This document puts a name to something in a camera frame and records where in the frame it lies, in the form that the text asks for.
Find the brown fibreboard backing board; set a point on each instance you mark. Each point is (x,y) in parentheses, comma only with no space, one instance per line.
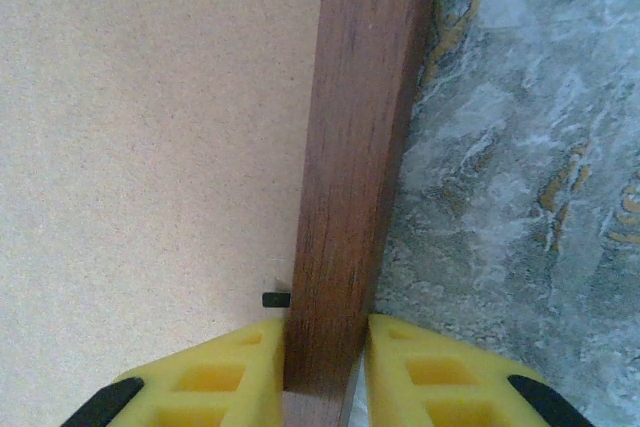
(150,147)

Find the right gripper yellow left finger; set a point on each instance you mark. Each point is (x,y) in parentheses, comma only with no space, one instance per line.
(250,397)

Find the small black retaining tab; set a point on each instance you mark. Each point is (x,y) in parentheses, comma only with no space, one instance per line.
(275,300)

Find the brown wooden picture frame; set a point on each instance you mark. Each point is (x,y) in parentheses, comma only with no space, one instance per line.
(355,147)

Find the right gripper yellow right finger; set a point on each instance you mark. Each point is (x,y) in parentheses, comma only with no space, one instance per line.
(390,397)

